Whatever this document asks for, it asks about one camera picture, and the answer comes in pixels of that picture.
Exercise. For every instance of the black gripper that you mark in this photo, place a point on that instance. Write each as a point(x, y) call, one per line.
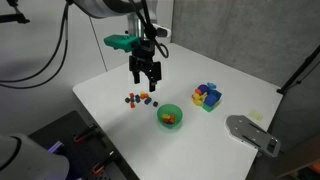
point(141, 60)

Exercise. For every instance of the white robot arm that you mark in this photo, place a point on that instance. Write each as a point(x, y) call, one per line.
point(23, 159)

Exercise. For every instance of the orange block on table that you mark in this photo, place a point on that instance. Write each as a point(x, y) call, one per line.
point(144, 96)

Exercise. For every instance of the blue block on table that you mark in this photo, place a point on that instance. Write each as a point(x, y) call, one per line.
point(148, 100)

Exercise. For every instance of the dark grey block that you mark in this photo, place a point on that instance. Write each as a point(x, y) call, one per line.
point(127, 100)

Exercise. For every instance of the red block on table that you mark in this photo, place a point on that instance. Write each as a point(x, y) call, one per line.
point(132, 105)

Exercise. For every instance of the green plastic bowl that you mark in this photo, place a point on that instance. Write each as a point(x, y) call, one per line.
point(170, 109)

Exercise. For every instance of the blocks inside bowl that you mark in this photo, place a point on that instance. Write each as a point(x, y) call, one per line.
point(168, 119)

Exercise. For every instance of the green box of toys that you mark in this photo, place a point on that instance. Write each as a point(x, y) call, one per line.
point(206, 96)

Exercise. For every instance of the black orange clamp rear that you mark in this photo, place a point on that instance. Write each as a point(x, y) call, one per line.
point(83, 135)

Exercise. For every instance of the black orange clamp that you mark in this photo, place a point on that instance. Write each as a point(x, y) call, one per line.
point(100, 166)
point(83, 135)

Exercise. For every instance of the black perforated base board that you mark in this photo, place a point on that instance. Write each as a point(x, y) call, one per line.
point(84, 156)

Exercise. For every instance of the black orange clamp front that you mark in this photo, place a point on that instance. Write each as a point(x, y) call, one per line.
point(100, 166)

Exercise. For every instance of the grey metal mounting plate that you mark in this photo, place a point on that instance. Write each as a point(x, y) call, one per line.
point(247, 131)

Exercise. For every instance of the yellow sticky note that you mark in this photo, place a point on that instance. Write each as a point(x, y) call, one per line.
point(256, 115)

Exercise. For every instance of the black tripod leg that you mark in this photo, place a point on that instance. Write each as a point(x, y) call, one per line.
point(299, 71)

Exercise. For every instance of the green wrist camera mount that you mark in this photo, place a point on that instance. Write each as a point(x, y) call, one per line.
point(123, 42)

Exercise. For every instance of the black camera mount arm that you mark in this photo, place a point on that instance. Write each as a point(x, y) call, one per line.
point(17, 16)

